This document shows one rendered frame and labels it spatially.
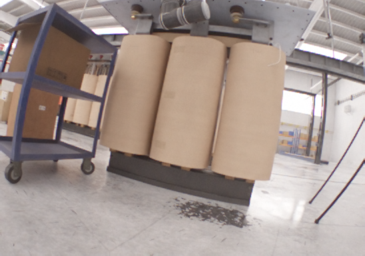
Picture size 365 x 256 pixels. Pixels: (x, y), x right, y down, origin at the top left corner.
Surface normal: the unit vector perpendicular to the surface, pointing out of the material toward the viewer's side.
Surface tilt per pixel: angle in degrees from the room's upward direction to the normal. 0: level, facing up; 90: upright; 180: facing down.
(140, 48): 90
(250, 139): 90
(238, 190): 90
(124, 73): 90
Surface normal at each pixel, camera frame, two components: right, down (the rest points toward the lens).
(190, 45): -0.19, -0.11
